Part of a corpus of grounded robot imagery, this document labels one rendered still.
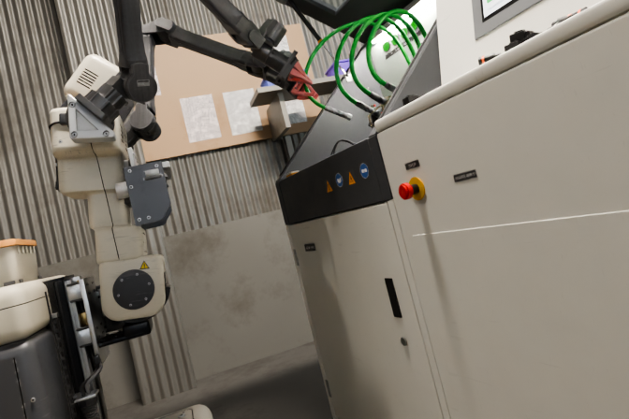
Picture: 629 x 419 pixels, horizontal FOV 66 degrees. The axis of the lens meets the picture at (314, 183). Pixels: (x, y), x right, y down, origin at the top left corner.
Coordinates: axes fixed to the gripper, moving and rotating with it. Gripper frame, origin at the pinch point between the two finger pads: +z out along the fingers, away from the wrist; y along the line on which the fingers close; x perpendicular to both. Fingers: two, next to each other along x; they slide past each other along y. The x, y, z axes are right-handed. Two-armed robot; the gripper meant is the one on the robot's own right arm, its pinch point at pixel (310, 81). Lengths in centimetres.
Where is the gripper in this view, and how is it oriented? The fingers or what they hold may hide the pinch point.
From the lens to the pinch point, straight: 152.6
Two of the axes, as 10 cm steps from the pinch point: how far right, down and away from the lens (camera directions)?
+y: 5.1, -8.4, 1.8
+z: 8.5, 5.3, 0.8
